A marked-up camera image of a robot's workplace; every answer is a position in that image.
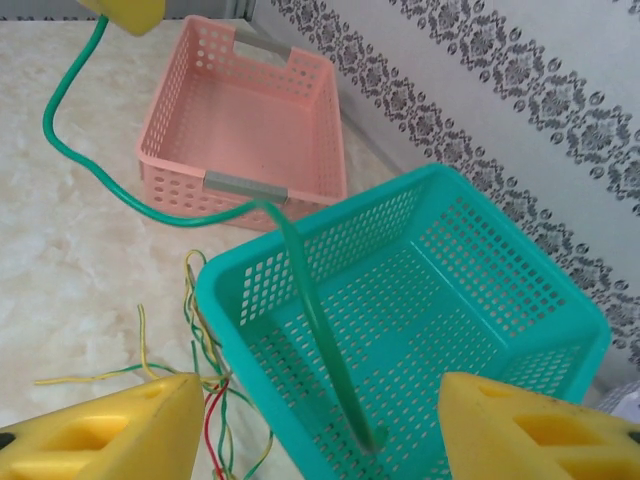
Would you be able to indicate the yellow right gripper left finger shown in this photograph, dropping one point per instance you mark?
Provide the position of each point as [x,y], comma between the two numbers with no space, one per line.
[125,430]

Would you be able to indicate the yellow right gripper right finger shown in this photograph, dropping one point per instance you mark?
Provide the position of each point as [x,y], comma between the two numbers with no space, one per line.
[525,435]

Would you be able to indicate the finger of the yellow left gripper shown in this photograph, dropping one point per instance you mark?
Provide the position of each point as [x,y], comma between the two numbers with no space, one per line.
[125,12]

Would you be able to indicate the lavender perforated plastic basket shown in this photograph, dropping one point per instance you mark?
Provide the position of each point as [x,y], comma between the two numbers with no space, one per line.
[622,400]

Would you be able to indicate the teal perforated plastic basket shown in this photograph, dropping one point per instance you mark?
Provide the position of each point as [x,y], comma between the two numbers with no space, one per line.
[450,300]

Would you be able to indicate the pink perforated plastic basket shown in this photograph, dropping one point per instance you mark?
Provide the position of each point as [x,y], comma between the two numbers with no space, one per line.
[250,120]

